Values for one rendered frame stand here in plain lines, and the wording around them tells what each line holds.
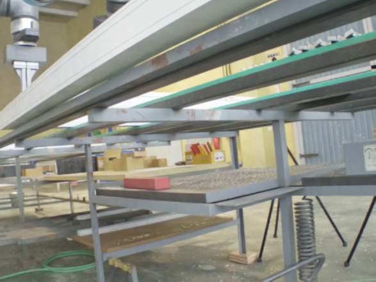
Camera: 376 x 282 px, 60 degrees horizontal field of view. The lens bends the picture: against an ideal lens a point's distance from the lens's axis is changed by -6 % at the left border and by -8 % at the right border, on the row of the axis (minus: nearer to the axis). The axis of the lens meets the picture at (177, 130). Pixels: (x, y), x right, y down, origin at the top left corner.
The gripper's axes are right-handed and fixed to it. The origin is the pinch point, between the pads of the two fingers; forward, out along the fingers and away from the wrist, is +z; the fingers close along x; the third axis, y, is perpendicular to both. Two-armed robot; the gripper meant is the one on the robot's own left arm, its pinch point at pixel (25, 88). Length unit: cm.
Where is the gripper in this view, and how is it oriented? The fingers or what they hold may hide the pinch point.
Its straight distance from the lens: 117.0
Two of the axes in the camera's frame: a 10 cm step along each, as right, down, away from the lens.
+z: 0.9, 9.9, -0.7
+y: -6.1, 1.2, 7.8
